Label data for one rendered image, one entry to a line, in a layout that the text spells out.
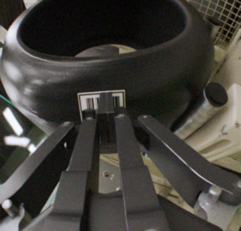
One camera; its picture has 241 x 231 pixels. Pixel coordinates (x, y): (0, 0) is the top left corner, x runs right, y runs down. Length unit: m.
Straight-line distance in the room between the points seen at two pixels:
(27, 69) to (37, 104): 0.06
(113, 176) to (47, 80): 0.73
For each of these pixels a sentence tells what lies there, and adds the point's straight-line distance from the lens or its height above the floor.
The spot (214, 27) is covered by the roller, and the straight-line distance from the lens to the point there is 0.48.
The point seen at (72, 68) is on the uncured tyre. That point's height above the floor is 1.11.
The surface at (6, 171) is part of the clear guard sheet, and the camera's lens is 1.13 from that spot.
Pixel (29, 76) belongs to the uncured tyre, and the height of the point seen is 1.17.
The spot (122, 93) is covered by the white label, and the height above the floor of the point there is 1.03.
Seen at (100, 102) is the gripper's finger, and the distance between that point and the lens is 0.16.
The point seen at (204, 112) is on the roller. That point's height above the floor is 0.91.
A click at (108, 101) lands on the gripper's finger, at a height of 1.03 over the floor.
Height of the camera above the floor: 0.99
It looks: 11 degrees up
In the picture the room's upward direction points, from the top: 68 degrees counter-clockwise
